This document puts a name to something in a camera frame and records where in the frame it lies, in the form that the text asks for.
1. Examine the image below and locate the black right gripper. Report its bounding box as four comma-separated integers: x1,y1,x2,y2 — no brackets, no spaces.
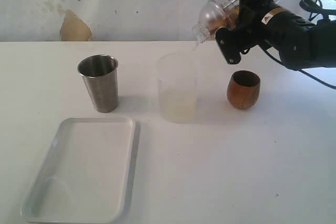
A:
233,0,284,51

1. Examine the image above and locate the clear plastic dome lid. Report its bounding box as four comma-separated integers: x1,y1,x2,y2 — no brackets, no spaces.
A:
192,0,239,43

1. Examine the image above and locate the brown wooden cup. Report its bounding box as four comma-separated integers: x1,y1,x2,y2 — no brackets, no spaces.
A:
227,70,260,110

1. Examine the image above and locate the grey metal cup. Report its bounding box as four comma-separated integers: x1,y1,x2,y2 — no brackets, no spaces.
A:
77,55,119,113

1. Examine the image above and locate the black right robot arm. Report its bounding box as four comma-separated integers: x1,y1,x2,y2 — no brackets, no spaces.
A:
216,0,335,71

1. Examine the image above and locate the translucent plastic measuring cup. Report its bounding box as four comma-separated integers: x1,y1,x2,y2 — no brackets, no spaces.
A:
157,52,198,123

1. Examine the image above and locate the clear plastic tray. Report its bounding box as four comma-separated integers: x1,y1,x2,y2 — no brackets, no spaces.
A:
20,116,140,223

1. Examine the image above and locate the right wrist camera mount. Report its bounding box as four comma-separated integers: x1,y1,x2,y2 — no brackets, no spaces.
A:
215,27,251,65

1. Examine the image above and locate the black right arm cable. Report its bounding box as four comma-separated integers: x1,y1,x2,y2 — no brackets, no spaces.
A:
259,0,336,90

